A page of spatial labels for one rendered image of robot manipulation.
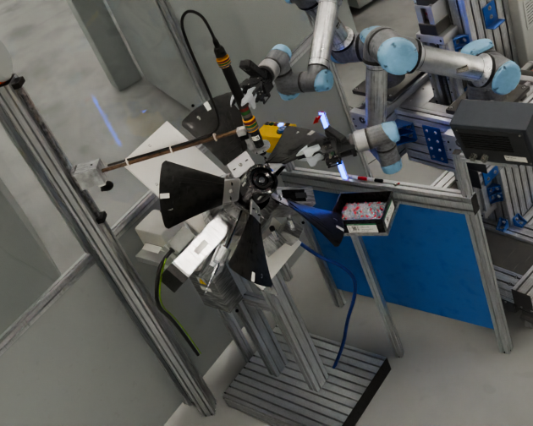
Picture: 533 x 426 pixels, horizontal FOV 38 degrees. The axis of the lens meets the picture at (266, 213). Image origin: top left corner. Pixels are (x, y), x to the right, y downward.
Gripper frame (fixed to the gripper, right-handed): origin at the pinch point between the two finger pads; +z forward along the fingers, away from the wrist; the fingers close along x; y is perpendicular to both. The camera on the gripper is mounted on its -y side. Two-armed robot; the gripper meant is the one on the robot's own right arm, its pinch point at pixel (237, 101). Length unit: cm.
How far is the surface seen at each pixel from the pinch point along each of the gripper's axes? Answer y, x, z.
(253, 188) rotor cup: 26.2, -2.8, 13.8
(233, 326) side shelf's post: 120, 54, 1
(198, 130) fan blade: 10.7, 21.2, 0.6
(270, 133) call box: 41, 23, -40
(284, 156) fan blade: 29.3, -3.5, -8.1
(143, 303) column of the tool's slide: 74, 61, 31
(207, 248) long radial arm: 39, 12, 31
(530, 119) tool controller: 25, -87, -20
